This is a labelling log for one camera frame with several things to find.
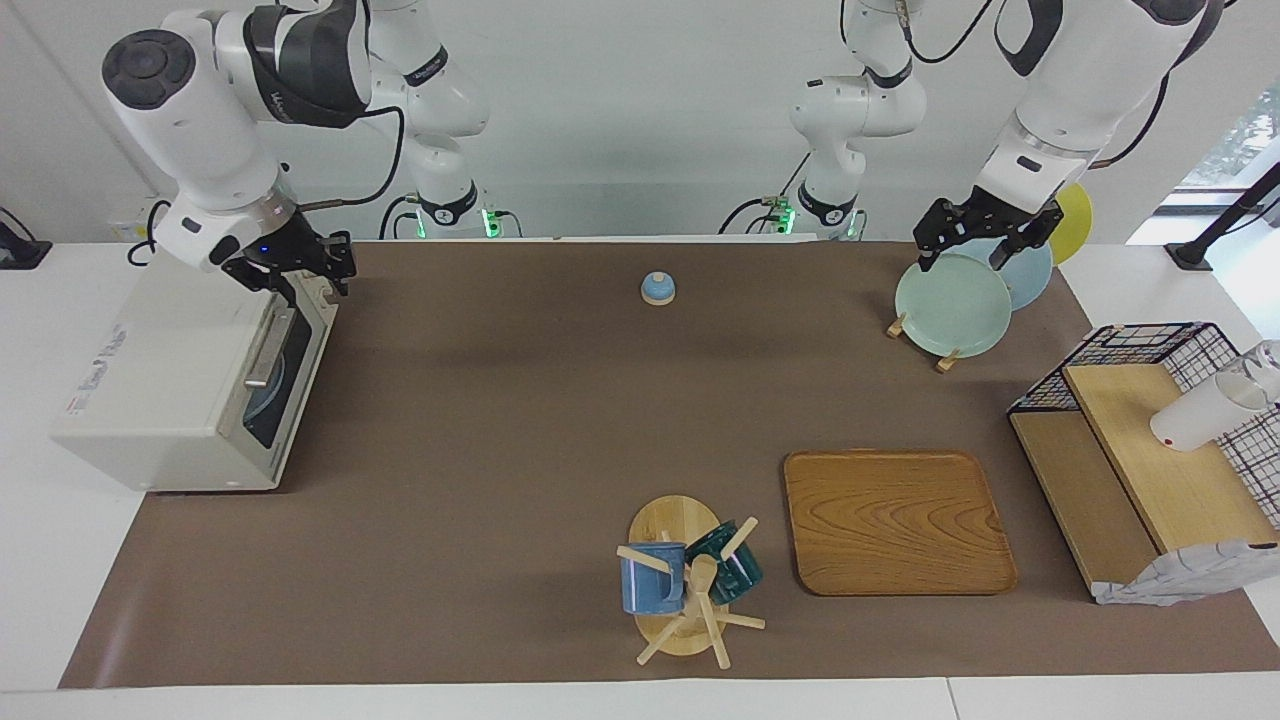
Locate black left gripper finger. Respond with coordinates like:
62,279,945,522
990,205,1063,271
913,200,956,273

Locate glass oven door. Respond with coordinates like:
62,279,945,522
235,270,341,471

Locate small light blue plate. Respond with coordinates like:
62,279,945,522
246,345,289,438

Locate beige toaster oven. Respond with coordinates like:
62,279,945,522
50,250,341,493

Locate large light blue plate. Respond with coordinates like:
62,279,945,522
950,235,1054,311

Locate yellow plate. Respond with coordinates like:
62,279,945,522
1050,182,1094,266

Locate pale green plate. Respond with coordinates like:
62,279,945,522
894,252,1013,359

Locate wooden plate rack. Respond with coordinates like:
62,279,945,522
886,312,961,374

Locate black clamp stand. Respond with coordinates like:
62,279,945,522
1165,160,1280,271

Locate white cup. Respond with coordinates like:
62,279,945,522
1149,372,1269,453

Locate black table clamp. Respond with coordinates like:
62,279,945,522
0,207,53,271

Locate stepped wooden shelf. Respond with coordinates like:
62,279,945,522
1008,362,1280,601

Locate clear glass cup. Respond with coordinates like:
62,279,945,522
1235,339,1280,406

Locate wooden serving tray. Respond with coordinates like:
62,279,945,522
783,449,1018,597

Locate brown table mat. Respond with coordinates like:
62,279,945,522
58,240,1280,689

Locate white patterned cloth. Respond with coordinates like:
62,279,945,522
1092,538,1280,607

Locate wooden mug tree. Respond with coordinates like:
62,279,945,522
615,494,767,669

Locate dark green mug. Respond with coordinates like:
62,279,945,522
685,521,765,605

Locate blue mug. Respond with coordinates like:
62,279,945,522
620,541,688,615

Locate black right base cable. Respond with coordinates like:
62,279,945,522
378,193,426,241

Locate black base cable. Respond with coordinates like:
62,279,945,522
378,193,426,241
720,150,813,237

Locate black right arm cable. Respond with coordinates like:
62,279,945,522
295,105,406,213

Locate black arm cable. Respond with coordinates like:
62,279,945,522
1090,72,1171,169
295,105,406,213

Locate black coiled power cord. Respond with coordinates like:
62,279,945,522
127,198,173,267

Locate black wire basket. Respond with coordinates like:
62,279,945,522
1007,321,1280,531

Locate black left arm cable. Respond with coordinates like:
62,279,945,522
1090,72,1171,169

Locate black left base cable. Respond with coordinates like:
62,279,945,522
720,150,813,237

